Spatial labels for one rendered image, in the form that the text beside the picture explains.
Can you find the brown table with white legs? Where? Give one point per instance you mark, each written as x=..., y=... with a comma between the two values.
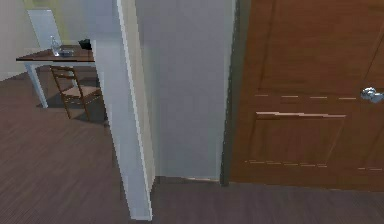
x=46, y=57

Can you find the brown wooden chair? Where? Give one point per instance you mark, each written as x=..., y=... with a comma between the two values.
x=77, y=93

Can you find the grey flat dish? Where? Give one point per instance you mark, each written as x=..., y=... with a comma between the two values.
x=66, y=52

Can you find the pale window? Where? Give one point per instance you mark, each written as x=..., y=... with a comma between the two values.
x=44, y=28

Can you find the black small object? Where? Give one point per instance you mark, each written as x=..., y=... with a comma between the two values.
x=85, y=44

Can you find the clear glass bottle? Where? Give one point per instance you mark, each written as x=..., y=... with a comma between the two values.
x=55, y=48

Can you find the brown wooden room door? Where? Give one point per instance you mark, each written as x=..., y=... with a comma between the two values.
x=300, y=66

